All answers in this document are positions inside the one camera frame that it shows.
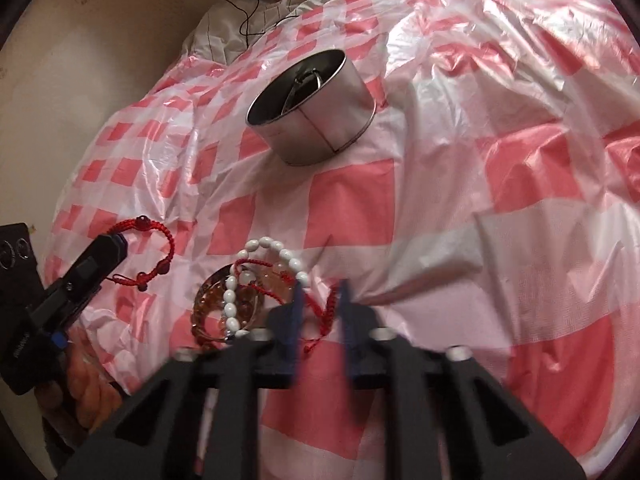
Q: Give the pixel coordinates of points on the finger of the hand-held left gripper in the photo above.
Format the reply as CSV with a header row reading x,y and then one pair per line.
x,y
95,265

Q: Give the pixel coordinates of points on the red white checkered plastic sheet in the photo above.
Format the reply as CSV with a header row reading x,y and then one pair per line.
x,y
450,210

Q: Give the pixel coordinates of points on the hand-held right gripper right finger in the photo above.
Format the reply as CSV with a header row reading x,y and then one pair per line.
x,y
347,325

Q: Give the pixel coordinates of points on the white grid quilt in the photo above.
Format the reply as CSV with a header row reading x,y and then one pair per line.
x,y
220,25

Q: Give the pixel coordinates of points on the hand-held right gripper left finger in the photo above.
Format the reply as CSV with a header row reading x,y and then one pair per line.
x,y
295,320

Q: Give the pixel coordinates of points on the person's left hand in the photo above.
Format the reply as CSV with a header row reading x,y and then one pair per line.
x,y
90,375

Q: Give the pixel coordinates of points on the round metal tin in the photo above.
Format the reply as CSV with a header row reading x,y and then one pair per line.
x,y
320,120

